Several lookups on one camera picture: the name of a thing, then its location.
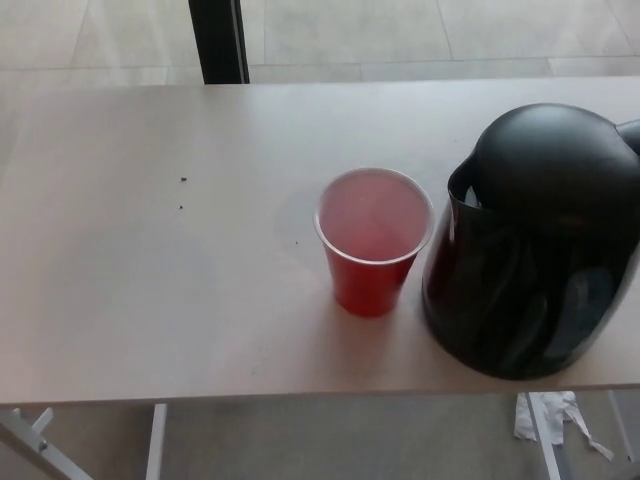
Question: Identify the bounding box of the black window frame post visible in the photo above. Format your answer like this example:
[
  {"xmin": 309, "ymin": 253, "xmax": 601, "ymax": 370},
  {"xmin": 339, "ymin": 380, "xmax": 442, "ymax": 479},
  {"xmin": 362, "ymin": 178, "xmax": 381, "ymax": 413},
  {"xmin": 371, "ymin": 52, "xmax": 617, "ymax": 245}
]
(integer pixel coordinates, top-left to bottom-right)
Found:
[{"xmin": 188, "ymin": 0, "xmax": 251, "ymax": 85}]

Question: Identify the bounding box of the white metal diagonal table brace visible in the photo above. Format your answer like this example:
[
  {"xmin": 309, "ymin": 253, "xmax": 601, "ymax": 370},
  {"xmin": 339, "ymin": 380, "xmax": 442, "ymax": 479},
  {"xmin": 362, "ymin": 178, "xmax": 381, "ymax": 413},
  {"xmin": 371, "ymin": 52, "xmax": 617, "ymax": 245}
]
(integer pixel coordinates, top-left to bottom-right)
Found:
[{"xmin": 0, "ymin": 407, "xmax": 94, "ymax": 480}]

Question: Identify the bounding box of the crumpled white paper scrap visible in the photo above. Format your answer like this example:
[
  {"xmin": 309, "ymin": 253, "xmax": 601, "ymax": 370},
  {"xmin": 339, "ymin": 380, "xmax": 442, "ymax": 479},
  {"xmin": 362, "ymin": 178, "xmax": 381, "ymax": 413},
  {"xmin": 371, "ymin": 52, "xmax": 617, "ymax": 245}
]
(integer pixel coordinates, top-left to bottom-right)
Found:
[{"xmin": 513, "ymin": 391, "xmax": 615, "ymax": 461}]

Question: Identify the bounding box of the black electric kettle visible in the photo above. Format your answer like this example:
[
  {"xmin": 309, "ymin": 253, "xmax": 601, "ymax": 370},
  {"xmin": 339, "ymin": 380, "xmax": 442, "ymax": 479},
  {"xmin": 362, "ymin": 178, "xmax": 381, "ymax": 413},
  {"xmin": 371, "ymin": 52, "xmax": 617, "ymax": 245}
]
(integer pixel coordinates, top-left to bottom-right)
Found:
[{"xmin": 420, "ymin": 102, "xmax": 640, "ymax": 380}]

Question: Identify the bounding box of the red plastic cup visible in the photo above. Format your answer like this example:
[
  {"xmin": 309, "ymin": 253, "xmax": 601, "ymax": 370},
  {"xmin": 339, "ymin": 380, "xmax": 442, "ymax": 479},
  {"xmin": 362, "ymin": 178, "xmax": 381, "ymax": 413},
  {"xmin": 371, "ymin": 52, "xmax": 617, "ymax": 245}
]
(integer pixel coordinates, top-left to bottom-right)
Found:
[{"xmin": 313, "ymin": 167, "xmax": 435, "ymax": 318}]

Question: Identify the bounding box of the white metal table leg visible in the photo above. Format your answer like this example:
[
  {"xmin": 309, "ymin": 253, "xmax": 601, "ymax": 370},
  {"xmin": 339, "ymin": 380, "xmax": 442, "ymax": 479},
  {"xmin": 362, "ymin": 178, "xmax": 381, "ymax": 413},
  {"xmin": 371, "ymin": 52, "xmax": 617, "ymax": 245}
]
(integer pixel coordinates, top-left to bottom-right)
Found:
[
  {"xmin": 525, "ymin": 392, "xmax": 567, "ymax": 480},
  {"xmin": 146, "ymin": 403, "xmax": 169, "ymax": 480},
  {"xmin": 607, "ymin": 390, "xmax": 640, "ymax": 454}
]

